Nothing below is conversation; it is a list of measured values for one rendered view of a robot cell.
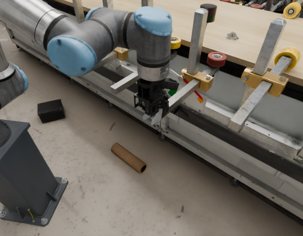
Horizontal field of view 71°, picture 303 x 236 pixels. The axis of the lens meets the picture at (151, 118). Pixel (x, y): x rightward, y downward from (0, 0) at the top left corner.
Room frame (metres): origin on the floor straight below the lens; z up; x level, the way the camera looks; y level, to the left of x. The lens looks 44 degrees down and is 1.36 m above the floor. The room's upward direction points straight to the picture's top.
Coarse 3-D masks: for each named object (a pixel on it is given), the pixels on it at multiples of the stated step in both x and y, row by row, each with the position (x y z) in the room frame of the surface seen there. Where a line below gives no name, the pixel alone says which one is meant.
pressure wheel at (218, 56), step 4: (212, 52) 0.90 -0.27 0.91; (216, 52) 0.90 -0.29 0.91; (220, 52) 0.90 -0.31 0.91; (208, 56) 0.86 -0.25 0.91; (212, 56) 0.87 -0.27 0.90; (216, 56) 0.86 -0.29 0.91; (220, 56) 0.87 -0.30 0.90; (224, 56) 0.86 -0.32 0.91; (208, 60) 0.85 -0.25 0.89; (212, 60) 0.84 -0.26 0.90; (216, 60) 0.83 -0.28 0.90; (220, 60) 0.83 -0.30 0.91; (224, 60) 0.84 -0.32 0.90; (208, 64) 0.85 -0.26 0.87; (212, 64) 0.84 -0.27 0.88; (216, 64) 0.83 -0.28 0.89; (220, 64) 0.83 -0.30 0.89; (224, 64) 0.85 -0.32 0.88; (212, 76) 0.86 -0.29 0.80
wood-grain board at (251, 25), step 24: (96, 0) 1.71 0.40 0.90; (120, 0) 1.71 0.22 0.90; (168, 0) 1.71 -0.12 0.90; (192, 0) 1.71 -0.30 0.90; (216, 0) 1.71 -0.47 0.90; (192, 24) 1.25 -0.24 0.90; (216, 24) 1.25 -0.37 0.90; (240, 24) 1.25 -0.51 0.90; (264, 24) 1.25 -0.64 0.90; (288, 24) 1.25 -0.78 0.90; (216, 48) 0.95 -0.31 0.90; (240, 48) 0.95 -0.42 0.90; (288, 72) 0.74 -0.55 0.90
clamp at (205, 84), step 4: (184, 68) 0.82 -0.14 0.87; (184, 72) 0.80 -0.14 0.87; (200, 72) 0.79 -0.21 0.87; (188, 76) 0.77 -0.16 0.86; (192, 76) 0.76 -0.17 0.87; (196, 76) 0.76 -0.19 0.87; (200, 76) 0.76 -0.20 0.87; (204, 76) 0.76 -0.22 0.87; (188, 80) 0.77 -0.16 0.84; (200, 80) 0.74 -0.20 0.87; (204, 80) 0.73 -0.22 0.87; (208, 80) 0.73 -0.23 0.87; (212, 80) 0.75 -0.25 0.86; (200, 84) 0.74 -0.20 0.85; (204, 84) 0.72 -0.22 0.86; (208, 84) 0.72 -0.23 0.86; (200, 88) 0.73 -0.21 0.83; (204, 88) 0.72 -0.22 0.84; (208, 88) 0.73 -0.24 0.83
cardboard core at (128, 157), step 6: (114, 144) 1.04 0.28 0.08; (114, 150) 1.00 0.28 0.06; (120, 150) 0.98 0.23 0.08; (126, 150) 0.99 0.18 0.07; (120, 156) 0.95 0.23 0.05; (126, 156) 0.93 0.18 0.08; (132, 156) 0.93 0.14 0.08; (126, 162) 0.91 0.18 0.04; (132, 162) 0.88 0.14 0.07; (138, 162) 0.88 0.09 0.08; (144, 162) 0.88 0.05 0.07; (138, 168) 0.84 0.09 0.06; (144, 168) 0.87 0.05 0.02
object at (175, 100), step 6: (210, 66) 0.85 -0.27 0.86; (204, 72) 0.81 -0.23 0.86; (210, 72) 0.81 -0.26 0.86; (216, 72) 0.85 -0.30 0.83; (192, 84) 0.72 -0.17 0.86; (198, 84) 0.73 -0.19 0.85; (180, 90) 0.68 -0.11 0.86; (186, 90) 0.68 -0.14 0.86; (192, 90) 0.70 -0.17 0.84; (174, 96) 0.64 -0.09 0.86; (180, 96) 0.64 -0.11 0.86; (186, 96) 0.67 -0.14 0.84; (174, 102) 0.60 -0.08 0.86; (180, 102) 0.63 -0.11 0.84
